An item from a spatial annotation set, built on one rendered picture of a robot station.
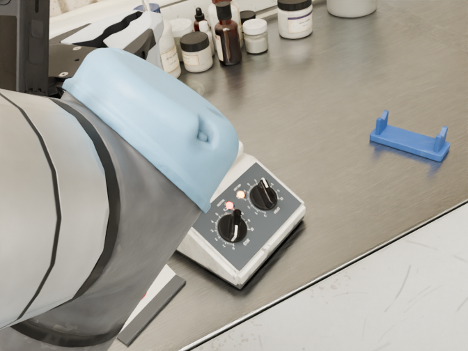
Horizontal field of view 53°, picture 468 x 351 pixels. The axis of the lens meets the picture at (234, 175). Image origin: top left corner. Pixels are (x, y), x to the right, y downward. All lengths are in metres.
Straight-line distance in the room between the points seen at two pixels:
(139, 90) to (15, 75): 0.17
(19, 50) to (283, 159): 0.42
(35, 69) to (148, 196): 0.18
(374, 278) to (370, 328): 0.06
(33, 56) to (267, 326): 0.32
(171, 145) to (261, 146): 0.52
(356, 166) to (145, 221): 0.50
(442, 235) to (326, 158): 0.18
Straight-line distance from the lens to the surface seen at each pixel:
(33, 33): 0.33
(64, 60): 0.37
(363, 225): 0.57
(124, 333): 0.51
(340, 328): 0.48
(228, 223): 0.50
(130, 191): 0.16
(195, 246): 0.50
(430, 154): 0.66
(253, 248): 0.50
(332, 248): 0.54
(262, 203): 0.52
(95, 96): 0.17
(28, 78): 0.33
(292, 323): 0.48
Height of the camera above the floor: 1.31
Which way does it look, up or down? 40 degrees down
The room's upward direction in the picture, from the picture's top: 9 degrees counter-clockwise
